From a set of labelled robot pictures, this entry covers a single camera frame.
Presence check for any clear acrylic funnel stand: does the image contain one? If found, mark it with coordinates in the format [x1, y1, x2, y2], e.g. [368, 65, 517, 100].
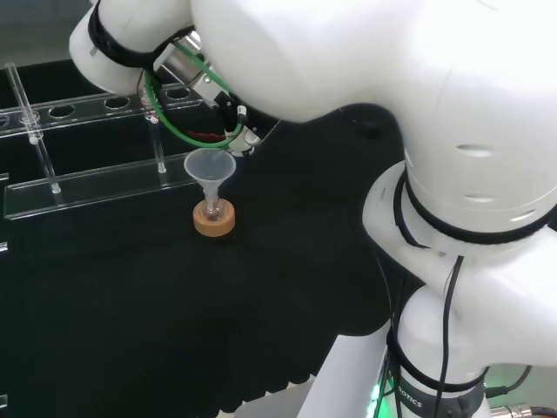
[0, 62, 211, 219]

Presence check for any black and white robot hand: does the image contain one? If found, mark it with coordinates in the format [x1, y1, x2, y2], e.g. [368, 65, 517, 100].
[190, 68, 267, 158]

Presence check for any translucent plastic funnel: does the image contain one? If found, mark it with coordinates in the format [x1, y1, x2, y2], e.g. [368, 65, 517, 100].
[183, 148, 238, 200]

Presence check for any small round-bottom glass flask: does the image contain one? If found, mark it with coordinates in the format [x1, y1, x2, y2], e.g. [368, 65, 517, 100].
[203, 194, 224, 221]

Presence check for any black bench cloth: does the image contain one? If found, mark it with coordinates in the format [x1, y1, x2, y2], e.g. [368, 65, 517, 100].
[0, 58, 413, 415]

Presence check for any green cable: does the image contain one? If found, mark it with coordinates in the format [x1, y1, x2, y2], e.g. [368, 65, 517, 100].
[143, 37, 245, 147]

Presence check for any thin black cable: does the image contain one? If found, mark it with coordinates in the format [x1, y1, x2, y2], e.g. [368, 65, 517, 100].
[437, 255, 466, 418]

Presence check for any cork ring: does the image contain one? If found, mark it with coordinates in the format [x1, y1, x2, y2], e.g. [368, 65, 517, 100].
[192, 198, 237, 239]

